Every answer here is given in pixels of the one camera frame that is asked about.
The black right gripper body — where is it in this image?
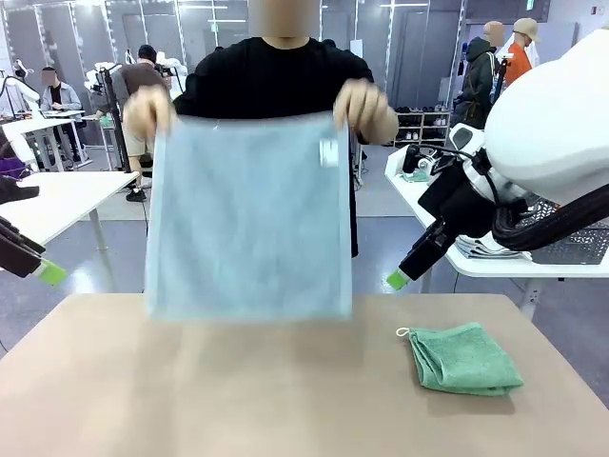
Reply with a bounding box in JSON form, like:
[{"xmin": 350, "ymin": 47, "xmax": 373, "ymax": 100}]
[{"xmin": 418, "ymin": 163, "xmax": 497, "ymax": 239}]

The green terry towel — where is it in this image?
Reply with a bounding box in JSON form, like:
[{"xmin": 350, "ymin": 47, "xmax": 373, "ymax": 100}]
[{"xmin": 396, "ymin": 322, "xmax": 526, "ymax": 398}]

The light blue towel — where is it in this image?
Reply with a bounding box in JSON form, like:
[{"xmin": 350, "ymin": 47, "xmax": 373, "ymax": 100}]
[{"xmin": 143, "ymin": 113, "xmax": 355, "ymax": 323}]

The dark grey plastic basket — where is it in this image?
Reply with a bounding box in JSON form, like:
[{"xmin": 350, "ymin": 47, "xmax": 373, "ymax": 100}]
[{"xmin": 517, "ymin": 198, "xmax": 609, "ymax": 266}]

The person's left hand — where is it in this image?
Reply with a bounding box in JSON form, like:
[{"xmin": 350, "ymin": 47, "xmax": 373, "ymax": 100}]
[{"xmin": 332, "ymin": 80, "xmax": 401, "ymax": 145}]

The person's right hand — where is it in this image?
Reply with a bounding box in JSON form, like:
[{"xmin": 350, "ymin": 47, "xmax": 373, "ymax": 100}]
[{"xmin": 123, "ymin": 87, "xmax": 175, "ymax": 137}]

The black cloth item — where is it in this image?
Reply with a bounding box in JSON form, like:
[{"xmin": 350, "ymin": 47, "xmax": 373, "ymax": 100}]
[{"xmin": 0, "ymin": 174, "xmax": 41, "ymax": 204}]

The grey white cloth stack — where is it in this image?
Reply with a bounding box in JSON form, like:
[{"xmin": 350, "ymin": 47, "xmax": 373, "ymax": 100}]
[{"xmin": 454, "ymin": 234, "xmax": 532, "ymax": 261}]

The white table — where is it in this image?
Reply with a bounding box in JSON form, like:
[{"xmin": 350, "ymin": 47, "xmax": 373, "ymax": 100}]
[
  {"xmin": 0, "ymin": 170, "xmax": 140, "ymax": 294},
  {"xmin": 383, "ymin": 144, "xmax": 609, "ymax": 307}
]

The purple bag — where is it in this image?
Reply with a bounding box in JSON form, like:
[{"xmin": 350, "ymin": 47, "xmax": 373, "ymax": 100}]
[{"xmin": 0, "ymin": 155, "xmax": 28, "ymax": 179}]

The white shoe rack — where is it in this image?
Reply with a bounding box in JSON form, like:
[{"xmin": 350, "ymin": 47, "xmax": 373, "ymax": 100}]
[{"xmin": 393, "ymin": 108, "xmax": 451, "ymax": 147}]

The white work desk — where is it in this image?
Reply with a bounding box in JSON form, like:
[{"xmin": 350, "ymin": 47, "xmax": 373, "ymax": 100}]
[{"xmin": 0, "ymin": 115, "xmax": 94, "ymax": 173}]

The seated person grey shirt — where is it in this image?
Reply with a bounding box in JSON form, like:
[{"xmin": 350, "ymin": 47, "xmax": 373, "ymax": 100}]
[{"xmin": 39, "ymin": 66, "xmax": 86, "ymax": 162}]

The mannequin with orange shirt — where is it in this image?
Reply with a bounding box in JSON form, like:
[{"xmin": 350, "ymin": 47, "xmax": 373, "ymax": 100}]
[{"xmin": 499, "ymin": 17, "xmax": 542, "ymax": 90}]

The man in brown jacket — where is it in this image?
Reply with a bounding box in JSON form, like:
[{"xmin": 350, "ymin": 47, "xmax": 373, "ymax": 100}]
[{"xmin": 94, "ymin": 44, "xmax": 173, "ymax": 202}]

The person in black t-shirt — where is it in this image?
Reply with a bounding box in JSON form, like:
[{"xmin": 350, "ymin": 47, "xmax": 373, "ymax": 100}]
[{"xmin": 173, "ymin": 35, "xmax": 375, "ymax": 259}]

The right arm wrist camera box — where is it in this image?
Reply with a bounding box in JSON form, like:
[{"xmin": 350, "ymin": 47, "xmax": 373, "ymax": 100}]
[{"xmin": 402, "ymin": 144, "xmax": 459, "ymax": 185}]

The black right arm cable sleeve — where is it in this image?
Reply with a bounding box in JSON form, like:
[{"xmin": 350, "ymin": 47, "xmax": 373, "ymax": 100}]
[{"xmin": 491, "ymin": 187, "xmax": 609, "ymax": 252}]

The black camera pole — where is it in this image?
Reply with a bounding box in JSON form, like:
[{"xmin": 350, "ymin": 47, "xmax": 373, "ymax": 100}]
[{"xmin": 489, "ymin": 50, "xmax": 516, "ymax": 105}]

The black camera tripod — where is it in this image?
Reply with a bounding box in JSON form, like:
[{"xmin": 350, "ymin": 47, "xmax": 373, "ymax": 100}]
[{"xmin": 96, "ymin": 65, "xmax": 133, "ymax": 175}]

